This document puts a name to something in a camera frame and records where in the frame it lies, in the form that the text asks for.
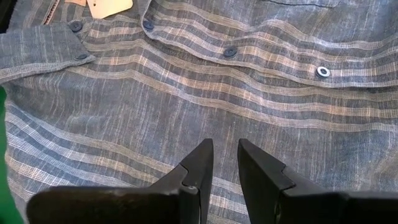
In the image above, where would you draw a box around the cream paper garment tag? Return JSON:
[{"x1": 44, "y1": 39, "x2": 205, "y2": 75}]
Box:
[{"x1": 86, "y1": 0, "x2": 134, "y2": 20}]

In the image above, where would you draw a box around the dark grey striped garment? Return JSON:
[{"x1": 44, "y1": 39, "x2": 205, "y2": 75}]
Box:
[{"x1": 0, "y1": 0, "x2": 398, "y2": 224}]

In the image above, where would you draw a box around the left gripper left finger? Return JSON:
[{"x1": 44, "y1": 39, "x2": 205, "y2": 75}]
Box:
[{"x1": 149, "y1": 138, "x2": 215, "y2": 224}]

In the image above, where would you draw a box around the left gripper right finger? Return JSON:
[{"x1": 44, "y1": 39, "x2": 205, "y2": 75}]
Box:
[{"x1": 237, "y1": 138, "x2": 332, "y2": 224}]

